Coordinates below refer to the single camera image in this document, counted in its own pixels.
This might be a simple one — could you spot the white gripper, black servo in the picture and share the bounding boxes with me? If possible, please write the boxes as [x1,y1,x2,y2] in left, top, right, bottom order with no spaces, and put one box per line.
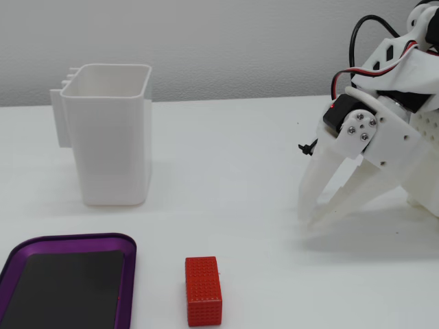
[297,86,423,229]

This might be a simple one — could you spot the red studded rectangular block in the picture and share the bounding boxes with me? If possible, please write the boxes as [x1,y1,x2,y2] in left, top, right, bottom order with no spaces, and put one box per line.
[185,256,223,327]

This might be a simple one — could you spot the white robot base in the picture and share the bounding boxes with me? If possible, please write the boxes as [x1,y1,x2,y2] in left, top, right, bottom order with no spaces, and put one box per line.
[403,108,439,220]

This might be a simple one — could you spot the black zip tie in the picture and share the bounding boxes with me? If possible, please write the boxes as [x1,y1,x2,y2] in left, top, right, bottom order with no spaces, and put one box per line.
[298,138,318,157]

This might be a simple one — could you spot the purple metal tray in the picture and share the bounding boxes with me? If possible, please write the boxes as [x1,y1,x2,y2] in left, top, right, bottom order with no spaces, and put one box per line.
[0,232,137,329]

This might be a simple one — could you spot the white plastic open container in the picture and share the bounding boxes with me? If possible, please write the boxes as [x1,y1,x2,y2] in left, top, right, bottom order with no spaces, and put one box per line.
[49,63,153,207]

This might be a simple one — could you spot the black pad inside tray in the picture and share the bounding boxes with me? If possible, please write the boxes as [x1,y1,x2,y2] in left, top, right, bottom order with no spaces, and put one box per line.
[1,249,125,329]

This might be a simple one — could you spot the red white black servo wire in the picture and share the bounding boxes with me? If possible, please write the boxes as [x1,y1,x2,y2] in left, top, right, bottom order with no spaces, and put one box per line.
[330,40,420,103]

